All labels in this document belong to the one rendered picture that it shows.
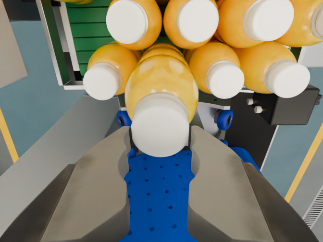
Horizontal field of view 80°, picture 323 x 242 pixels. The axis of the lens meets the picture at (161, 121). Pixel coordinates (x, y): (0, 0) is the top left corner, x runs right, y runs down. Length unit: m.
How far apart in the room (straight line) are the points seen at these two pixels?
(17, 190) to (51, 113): 0.95
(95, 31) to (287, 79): 0.34
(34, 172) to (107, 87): 0.67
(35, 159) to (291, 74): 0.87
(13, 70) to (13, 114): 1.50
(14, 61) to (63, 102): 1.25
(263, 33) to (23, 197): 0.75
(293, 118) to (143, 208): 0.30
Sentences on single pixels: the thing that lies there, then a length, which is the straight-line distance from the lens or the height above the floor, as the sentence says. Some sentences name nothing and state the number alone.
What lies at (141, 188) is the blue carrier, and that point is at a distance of 0.35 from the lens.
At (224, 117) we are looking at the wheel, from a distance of 0.39.
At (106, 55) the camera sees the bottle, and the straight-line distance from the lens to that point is 0.26.
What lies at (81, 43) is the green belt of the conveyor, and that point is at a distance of 0.45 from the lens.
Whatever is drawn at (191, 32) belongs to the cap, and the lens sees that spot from 0.21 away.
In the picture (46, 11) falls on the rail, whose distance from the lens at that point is 0.39.
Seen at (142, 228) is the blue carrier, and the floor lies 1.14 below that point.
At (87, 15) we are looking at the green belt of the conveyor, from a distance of 0.44.
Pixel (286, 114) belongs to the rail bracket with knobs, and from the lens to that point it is 0.41.
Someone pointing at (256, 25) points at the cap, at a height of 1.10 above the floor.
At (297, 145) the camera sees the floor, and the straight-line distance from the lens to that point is 1.93.
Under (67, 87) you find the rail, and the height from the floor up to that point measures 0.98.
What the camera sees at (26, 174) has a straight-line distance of 0.87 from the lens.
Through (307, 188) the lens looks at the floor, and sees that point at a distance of 2.33.
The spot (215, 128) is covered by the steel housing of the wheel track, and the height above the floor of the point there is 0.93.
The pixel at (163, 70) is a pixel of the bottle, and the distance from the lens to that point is 0.16.
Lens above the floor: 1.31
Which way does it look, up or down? 62 degrees down
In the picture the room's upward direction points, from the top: 178 degrees counter-clockwise
